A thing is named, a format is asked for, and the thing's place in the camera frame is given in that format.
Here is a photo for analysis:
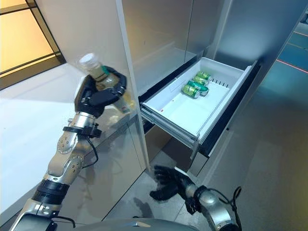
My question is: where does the stainless steel fridge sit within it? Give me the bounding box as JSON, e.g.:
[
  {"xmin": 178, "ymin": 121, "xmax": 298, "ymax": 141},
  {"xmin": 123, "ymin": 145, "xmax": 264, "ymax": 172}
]
[{"xmin": 121, "ymin": 0, "xmax": 308, "ymax": 178}]

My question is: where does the grey robot torso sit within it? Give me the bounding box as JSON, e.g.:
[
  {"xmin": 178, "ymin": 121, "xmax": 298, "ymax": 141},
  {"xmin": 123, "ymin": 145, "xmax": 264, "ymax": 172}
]
[{"xmin": 77, "ymin": 215, "xmax": 219, "ymax": 231}]

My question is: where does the dark green drink can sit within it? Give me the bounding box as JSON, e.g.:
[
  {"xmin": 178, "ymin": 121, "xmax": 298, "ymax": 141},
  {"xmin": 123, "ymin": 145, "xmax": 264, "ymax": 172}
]
[{"xmin": 187, "ymin": 80, "xmax": 209, "ymax": 96}]

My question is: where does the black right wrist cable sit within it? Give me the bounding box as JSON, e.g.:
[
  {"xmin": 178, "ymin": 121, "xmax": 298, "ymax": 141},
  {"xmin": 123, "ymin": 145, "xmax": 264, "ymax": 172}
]
[{"xmin": 199, "ymin": 185, "xmax": 243, "ymax": 231}]

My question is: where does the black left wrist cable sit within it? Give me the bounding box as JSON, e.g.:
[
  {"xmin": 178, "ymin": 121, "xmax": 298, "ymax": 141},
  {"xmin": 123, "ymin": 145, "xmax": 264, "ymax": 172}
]
[{"xmin": 81, "ymin": 136, "xmax": 100, "ymax": 170}]

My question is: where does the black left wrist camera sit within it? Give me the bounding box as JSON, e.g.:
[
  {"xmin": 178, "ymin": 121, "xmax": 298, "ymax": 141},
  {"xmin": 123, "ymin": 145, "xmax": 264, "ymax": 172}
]
[{"xmin": 63, "ymin": 122, "xmax": 102, "ymax": 139}]

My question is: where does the tall white side panel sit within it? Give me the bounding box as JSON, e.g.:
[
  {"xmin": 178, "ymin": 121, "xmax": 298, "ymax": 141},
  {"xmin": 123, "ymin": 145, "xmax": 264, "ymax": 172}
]
[{"xmin": 33, "ymin": 0, "xmax": 154, "ymax": 173}]

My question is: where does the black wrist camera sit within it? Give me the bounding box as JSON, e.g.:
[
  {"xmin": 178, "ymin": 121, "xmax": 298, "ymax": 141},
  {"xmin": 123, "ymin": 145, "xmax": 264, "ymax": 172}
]
[
  {"xmin": 184, "ymin": 190, "xmax": 202, "ymax": 217},
  {"xmin": 63, "ymin": 122, "xmax": 102, "ymax": 139}
]

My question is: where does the narrow steel fridge door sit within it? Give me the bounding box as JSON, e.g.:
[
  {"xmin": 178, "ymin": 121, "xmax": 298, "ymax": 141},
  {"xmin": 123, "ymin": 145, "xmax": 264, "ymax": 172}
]
[{"xmin": 186, "ymin": 0, "xmax": 231, "ymax": 65}]

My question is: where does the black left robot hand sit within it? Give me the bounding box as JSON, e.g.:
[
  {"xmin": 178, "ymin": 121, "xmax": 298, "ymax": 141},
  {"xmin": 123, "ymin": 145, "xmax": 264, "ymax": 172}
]
[{"xmin": 73, "ymin": 66, "xmax": 128, "ymax": 119}]

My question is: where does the yellow drink bottle white cap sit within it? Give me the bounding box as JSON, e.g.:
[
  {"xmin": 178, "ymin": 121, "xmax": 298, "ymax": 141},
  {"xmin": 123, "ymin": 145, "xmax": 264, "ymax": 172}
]
[{"xmin": 78, "ymin": 52, "xmax": 136, "ymax": 114}]

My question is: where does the wide steel fridge door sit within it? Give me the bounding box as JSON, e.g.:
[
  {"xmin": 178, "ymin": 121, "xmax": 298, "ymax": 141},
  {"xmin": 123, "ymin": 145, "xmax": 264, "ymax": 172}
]
[{"xmin": 122, "ymin": 0, "xmax": 193, "ymax": 97}]

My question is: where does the black framed glass panel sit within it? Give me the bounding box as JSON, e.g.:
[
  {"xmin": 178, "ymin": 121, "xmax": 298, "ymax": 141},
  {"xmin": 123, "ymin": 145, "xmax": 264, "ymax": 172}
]
[{"xmin": 0, "ymin": 0, "xmax": 65, "ymax": 77}]

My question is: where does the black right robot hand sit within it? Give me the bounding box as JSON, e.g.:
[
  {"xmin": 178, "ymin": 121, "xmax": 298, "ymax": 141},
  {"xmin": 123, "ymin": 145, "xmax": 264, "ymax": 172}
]
[{"xmin": 149, "ymin": 165, "xmax": 193, "ymax": 202}]

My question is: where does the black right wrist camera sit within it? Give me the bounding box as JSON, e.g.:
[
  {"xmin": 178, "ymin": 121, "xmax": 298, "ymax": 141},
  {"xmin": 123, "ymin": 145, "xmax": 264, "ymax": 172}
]
[{"xmin": 184, "ymin": 190, "xmax": 202, "ymax": 217}]

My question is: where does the white counter cabinet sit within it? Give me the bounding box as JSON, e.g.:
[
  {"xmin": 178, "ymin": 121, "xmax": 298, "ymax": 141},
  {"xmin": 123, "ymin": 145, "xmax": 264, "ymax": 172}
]
[{"xmin": 0, "ymin": 62, "xmax": 146, "ymax": 231}]

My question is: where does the fridge drawer with white bin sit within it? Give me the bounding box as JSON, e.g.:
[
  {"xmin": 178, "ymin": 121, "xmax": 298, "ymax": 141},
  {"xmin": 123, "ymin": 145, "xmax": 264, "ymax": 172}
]
[{"xmin": 138, "ymin": 56, "xmax": 262, "ymax": 178}]

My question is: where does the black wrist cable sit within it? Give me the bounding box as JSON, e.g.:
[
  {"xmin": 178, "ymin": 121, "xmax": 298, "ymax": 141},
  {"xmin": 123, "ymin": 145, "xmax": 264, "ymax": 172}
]
[
  {"xmin": 81, "ymin": 136, "xmax": 100, "ymax": 170},
  {"xmin": 199, "ymin": 185, "xmax": 243, "ymax": 231}
]

